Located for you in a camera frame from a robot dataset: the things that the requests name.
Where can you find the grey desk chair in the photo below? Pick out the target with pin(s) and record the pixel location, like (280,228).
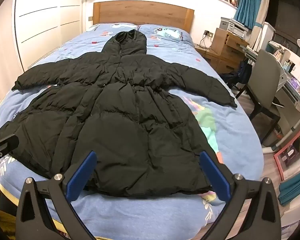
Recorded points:
(261,80)

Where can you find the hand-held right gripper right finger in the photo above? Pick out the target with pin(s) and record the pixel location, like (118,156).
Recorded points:
(215,177)

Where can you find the blue printed bed blanket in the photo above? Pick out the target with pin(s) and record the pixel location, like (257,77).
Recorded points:
(145,215)

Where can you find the teal cloth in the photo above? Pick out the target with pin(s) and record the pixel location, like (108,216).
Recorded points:
(295,190)

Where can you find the wooden headboard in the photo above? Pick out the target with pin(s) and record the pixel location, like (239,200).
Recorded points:
(140,12)

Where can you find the wooden nightstand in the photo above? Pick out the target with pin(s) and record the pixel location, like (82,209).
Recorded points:
(227,45)

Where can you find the white box with red rim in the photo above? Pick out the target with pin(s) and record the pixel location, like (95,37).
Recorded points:
(278,163)

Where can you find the black hooded puffer jacket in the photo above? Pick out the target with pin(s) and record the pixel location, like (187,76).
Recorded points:
(120,120)

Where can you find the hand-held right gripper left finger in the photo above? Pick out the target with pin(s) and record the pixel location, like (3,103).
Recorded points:
(81,175)

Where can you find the yellow cloth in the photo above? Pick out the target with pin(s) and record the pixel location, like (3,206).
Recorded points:
(5,222)

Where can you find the white desk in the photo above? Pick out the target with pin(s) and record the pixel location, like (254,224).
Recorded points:
(293,100)

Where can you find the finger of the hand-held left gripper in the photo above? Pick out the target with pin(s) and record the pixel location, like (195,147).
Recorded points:
(5,146)

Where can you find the white wardrobe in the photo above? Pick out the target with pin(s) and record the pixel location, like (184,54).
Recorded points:
(47,17)

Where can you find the wall socket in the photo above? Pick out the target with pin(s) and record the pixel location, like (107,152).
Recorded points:
(208,34)

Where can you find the white cabinet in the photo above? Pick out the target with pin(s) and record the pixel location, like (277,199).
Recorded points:
(265,37)

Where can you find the grey printer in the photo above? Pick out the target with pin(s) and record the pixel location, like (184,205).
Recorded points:
(233,27)

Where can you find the teal curtain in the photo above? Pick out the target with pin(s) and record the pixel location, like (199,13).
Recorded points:
(246,5)

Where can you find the dark backpack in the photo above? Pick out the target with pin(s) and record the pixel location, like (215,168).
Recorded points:
(240,75)

